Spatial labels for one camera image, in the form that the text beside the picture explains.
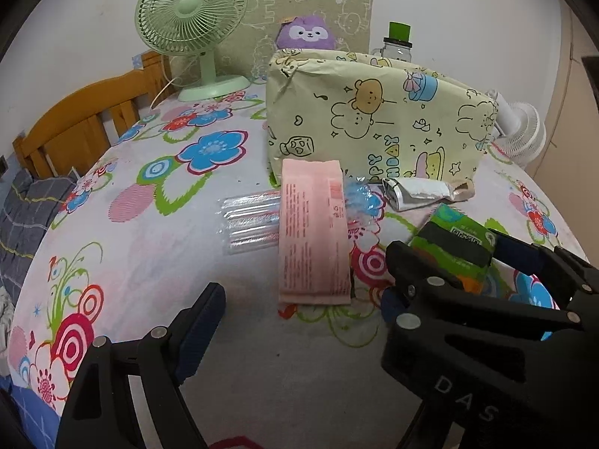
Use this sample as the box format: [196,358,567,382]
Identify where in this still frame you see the pink paper packet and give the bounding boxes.
[278,158,351,305]

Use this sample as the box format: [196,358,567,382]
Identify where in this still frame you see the green tissue pack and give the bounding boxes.
[409,204,496,294]

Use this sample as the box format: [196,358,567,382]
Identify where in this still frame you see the silver foil wrapper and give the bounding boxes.
[382,177,475,212]

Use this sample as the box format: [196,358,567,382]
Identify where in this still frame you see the clear plastic bag roll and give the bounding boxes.
[219,178,384,254]

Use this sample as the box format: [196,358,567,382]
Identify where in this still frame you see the yellow cartoon storage box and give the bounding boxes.
[266,49,499,183]

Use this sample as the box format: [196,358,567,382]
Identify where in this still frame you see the floral tablecloth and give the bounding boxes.
[8,79,591,449]

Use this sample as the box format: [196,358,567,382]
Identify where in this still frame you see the white standing fan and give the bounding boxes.
[487,89,547,168]

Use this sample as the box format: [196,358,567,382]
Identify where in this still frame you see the grey plaid bedding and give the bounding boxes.
[0,169,76,304]

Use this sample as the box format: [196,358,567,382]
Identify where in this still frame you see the glass jar green lid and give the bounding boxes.
[372,21,412,62]

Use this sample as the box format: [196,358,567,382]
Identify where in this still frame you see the purple plush toy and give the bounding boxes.
[275,14,336,50]

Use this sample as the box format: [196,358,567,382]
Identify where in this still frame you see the green patterned cardboard board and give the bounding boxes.
[170,0,376,85]

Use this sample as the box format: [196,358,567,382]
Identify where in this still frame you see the green desk fan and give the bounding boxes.
[134,0,250,103]

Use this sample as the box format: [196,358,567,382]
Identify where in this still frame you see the fan power cable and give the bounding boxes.
[149,55,202,111]

